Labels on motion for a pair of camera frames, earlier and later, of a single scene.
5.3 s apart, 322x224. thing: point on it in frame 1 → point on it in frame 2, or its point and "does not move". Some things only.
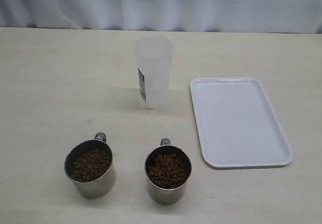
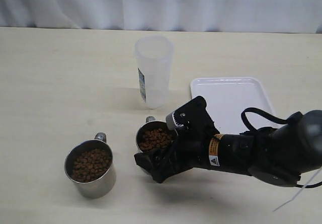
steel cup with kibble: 168,169 → 154,136
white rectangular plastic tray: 239,128 does not move
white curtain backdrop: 294,7 does not move
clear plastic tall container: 153,55 does not move
